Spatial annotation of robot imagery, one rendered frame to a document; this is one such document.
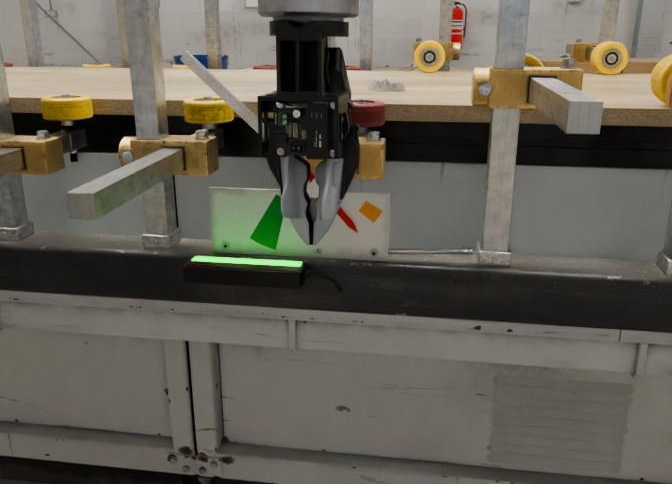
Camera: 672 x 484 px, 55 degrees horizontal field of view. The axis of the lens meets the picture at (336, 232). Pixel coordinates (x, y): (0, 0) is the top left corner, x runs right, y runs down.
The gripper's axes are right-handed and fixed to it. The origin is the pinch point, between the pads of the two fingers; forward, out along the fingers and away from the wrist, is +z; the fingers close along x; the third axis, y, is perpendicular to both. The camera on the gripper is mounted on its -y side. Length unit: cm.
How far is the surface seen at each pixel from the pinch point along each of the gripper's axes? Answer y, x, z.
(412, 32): -740, -25, -31
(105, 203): -2.1, -23.6, -1.1
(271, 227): -25.8, -11.2, 7.6
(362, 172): -25.6, 1.9, -1.1
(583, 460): -54, 44, 60
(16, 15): -721, -522, -48
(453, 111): -45.5, 14.2, -7.8
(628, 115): -46, 41, -8
